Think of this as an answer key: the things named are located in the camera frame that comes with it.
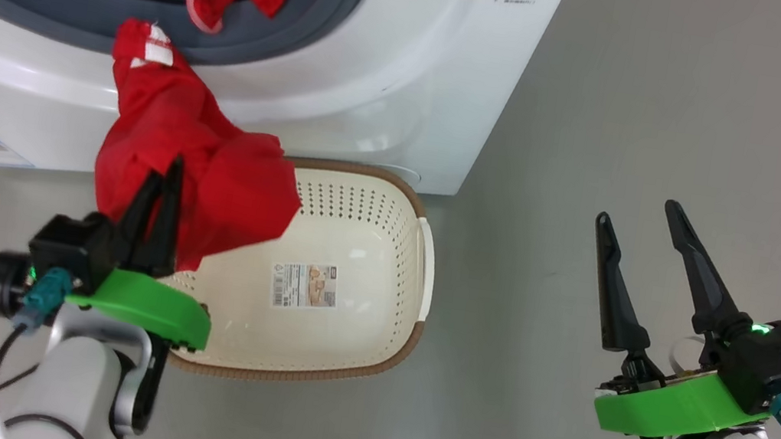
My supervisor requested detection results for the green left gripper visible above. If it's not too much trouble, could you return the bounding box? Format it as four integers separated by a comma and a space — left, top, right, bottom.
60, 143, 237, 353

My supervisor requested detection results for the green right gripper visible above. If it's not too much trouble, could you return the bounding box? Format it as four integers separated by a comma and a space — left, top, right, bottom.
565, 189, 781, 439

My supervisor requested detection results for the paper basket label sticker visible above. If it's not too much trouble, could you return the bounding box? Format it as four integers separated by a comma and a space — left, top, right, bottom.
267, 257, 342, 316

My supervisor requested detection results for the white front-load washing machine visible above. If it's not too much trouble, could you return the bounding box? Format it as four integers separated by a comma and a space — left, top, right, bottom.
0, 0, 573, 248

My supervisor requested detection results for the red garment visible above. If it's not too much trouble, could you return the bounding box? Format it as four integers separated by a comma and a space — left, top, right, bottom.
80, 16, 325, 289

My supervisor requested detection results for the teal left camera connector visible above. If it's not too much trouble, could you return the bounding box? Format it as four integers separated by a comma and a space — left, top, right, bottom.
10, 263, 75, 338

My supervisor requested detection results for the cream perforated laundry basket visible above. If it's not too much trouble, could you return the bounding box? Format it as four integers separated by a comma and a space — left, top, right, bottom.
144, 136, 450, 408

